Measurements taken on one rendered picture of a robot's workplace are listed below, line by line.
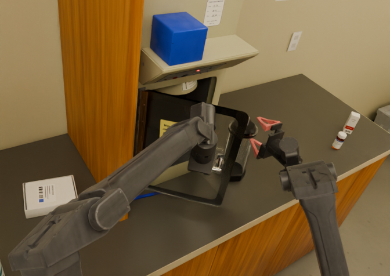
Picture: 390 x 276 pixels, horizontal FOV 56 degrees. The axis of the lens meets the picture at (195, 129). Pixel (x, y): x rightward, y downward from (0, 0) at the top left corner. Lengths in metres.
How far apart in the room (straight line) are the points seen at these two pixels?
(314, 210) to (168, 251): 0.61
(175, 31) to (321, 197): 0.47
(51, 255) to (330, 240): 0.46
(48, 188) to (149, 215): 0.34
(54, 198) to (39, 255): 0.78
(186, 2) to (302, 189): 0.55
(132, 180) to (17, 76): 0.84
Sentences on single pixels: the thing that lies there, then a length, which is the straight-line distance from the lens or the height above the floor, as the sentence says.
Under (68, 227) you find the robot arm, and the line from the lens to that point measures 0.52.
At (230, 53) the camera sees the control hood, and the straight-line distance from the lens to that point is 1.01.
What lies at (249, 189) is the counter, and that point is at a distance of 1.43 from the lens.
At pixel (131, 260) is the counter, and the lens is 1.17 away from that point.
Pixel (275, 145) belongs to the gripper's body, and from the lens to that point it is 1.21.
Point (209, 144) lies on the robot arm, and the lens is 0.89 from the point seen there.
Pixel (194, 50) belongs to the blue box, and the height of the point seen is 1.54.
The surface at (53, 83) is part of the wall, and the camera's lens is 1.45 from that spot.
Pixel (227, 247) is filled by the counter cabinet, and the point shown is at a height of 0.77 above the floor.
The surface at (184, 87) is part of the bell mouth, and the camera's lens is 1.15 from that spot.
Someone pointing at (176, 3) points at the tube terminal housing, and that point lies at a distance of 0.97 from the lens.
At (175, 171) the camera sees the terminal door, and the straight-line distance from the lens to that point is 1.18.
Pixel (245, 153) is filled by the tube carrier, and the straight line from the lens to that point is 1.35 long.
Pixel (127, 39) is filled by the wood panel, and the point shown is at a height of 1.58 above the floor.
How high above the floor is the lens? 1.95
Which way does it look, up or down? 38 degrees down
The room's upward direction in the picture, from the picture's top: 12 degrees clockwise
